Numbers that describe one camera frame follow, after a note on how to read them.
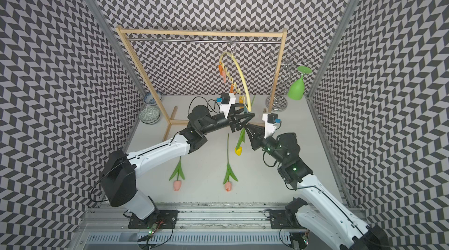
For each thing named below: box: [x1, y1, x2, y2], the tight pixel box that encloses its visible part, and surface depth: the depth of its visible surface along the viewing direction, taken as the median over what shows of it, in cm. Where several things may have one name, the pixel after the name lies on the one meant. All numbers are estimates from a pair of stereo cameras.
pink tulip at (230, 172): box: [222, 133, 239, 192], surface depth 87 cm
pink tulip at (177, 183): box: [168, 155, 185, 192], surface depth 86 cm
